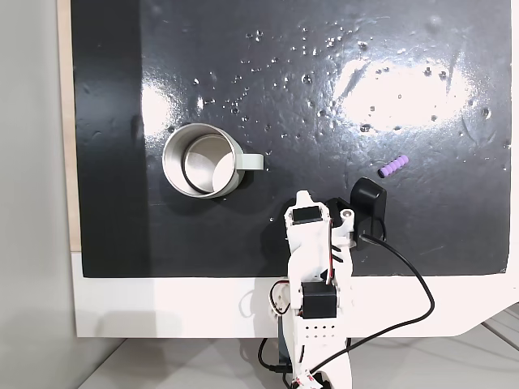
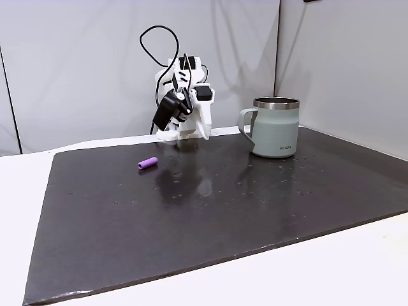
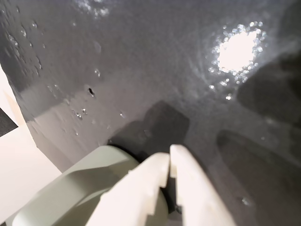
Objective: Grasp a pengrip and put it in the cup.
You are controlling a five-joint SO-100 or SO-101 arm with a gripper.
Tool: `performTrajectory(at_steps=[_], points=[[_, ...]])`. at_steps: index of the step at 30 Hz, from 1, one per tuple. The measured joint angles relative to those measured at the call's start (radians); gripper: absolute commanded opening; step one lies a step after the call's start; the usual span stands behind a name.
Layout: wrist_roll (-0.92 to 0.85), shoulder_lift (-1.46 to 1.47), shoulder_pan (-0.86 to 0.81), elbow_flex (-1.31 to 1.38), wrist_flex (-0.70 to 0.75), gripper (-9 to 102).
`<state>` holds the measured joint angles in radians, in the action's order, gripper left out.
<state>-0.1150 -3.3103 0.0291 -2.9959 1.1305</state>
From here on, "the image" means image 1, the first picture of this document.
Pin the light wooden board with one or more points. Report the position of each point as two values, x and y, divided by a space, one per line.
67 121

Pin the black glossy table mat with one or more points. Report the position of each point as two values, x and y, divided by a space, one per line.
243 243

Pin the purple ribbed pen grip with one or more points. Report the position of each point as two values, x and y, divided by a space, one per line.
392 166

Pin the black oval camera box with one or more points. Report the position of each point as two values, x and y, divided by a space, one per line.
367 198

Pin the white base board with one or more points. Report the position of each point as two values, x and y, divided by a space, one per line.
162 304

